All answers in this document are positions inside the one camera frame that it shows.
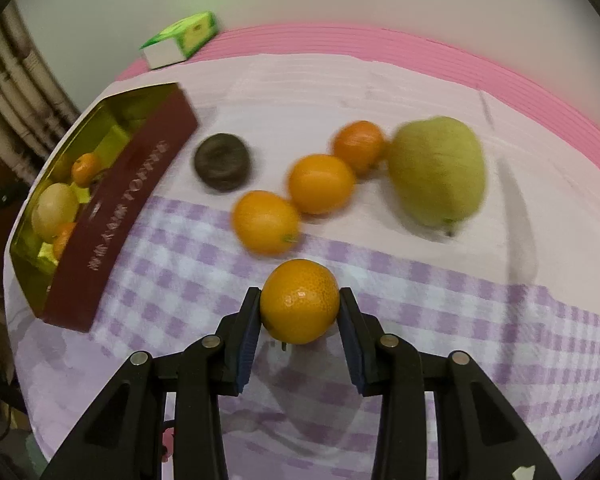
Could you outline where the green tissue box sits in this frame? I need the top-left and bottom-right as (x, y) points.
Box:
(139, 11), (218, 71)

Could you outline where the pink and purple checked tablecloth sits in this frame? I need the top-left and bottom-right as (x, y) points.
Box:
(5, 22), (600, 480)

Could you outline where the dark brown mangosteen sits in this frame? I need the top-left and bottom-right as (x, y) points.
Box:
(194, 133), (253, 192)

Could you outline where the green pear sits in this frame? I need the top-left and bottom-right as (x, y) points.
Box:
(387, 116), (488, 236)

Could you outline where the beige patterned curtain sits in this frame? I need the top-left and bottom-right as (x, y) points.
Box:
(0, 0), (81, 181)

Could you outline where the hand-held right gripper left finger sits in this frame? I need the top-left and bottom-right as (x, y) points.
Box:
(40, 286), (262, 480)

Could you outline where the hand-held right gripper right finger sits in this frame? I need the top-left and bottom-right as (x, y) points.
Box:
(339, 287), (563, 480)

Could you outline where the pale yellow pear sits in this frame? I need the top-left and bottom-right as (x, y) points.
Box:
(31, 182), (80, 242)

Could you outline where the small orange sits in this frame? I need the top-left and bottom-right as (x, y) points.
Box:
(231, 190), (302, 257)
(287, 154), (357, 216)
(52, 221), (78, 261)
(259, 259), (342, 345)
(71, 152), (103, 186)

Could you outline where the deep orange tangerine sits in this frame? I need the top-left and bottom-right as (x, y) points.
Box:
(332, 120), (388, 177)

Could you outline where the dark red tin box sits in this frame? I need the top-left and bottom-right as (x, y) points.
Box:
(9, 82), (200, 333)

